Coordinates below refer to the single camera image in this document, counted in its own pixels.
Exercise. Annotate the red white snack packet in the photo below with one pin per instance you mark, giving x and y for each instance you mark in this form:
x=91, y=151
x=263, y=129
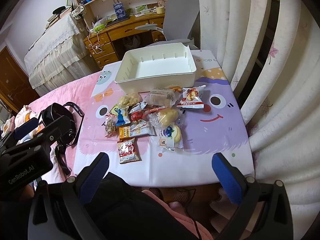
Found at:
x=127, y=151

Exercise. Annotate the cartoon monster play mat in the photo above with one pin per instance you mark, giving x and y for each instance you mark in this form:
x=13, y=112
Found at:
x=218, y=127

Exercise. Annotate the orange oats protein bar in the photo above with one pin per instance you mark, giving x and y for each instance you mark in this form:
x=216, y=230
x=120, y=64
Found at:
x=136, y=130

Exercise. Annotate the silver brown chocolate packet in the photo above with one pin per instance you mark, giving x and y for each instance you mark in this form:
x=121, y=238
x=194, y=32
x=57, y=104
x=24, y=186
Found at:
x=138, y=107

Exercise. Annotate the lace covered piano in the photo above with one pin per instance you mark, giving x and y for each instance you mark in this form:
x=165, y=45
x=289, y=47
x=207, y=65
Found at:
x=59, y=56

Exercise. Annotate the small orange candy packet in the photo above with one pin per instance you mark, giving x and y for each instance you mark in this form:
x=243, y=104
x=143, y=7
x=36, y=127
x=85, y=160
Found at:
x=176, y=89

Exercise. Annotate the black shoulder bag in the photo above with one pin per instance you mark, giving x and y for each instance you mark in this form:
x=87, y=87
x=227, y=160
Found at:
x=58, y=116

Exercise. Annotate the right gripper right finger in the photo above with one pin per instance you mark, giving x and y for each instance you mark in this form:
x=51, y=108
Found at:
x=242, y=191

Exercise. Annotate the red jujube snack packet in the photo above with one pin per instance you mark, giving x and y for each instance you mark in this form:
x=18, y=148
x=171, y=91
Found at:
x=140, y=114

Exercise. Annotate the brown wooden door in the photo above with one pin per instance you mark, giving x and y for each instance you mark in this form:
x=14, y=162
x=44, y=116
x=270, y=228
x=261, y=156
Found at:
x=16, y=90

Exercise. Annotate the grey office chair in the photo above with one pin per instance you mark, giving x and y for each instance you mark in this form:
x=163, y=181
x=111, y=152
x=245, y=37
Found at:
x=179, y=19

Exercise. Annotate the brown cake clear packet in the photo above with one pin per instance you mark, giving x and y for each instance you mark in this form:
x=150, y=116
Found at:
x=162, y=97

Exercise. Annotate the mixed nuts clear packet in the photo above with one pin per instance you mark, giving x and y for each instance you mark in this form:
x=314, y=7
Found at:
x=110, y=125

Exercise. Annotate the blue white biscuit packet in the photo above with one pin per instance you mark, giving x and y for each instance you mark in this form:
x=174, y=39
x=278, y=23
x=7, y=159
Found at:
x=123, y=118

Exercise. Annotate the patterned pillow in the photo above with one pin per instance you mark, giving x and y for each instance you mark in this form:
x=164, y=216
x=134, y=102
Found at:
x=23, y=116

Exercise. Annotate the red white shrimp chip packet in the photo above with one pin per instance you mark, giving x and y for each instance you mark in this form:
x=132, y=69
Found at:
x=191, y=98

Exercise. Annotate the wooden desk with drawers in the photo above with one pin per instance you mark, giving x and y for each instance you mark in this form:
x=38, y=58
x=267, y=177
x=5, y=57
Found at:
x=110, y=44

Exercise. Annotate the green wafer packet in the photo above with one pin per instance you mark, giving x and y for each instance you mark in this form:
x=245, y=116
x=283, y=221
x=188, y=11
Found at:
x=114, y=110

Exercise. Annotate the puffed rice ball bag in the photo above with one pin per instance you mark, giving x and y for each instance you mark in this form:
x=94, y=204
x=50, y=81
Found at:
x=128, y=100

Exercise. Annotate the yellow bun clear packet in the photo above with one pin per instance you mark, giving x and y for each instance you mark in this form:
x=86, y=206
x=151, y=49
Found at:
x=163, y=118

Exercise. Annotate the blue paper gift bag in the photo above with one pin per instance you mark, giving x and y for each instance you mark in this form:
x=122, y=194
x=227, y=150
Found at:
x=119, y=9

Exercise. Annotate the white plastic storage bin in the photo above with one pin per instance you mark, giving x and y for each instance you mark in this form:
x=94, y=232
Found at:
x=160, y=66

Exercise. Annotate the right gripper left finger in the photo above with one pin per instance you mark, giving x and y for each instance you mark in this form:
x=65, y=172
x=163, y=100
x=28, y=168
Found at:
x=80, y=191

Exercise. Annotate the white floral curtain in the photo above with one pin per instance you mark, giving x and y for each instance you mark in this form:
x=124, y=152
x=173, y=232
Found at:
x=281, y=110

